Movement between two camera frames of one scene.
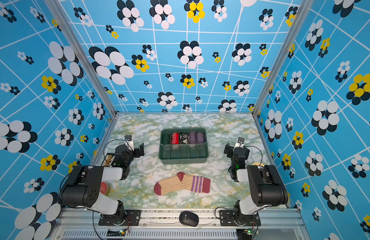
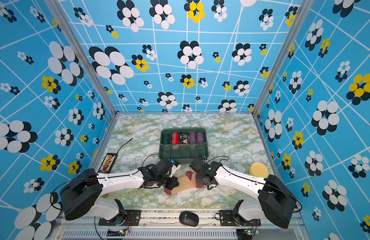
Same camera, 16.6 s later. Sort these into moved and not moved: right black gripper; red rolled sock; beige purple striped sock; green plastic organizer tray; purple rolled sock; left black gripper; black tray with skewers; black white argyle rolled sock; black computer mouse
Moved: beige purple striped sock; left black gripper; right black gripper
Not moved: black tray with skewers; black computer mouse; black white argyle rolled sock; red rolled sock; green plastic organizer tray; purple rolled sock
